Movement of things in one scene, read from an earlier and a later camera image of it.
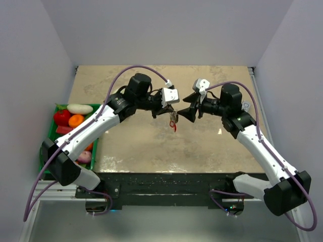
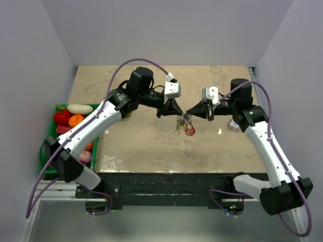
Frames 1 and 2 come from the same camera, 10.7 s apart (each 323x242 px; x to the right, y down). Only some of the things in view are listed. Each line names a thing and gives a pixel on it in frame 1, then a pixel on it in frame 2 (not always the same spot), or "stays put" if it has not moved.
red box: (63, 130) stays put
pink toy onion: (85, 157) stays put
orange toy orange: (75, 120) stays put
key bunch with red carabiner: (173, 120) to (184, 118)
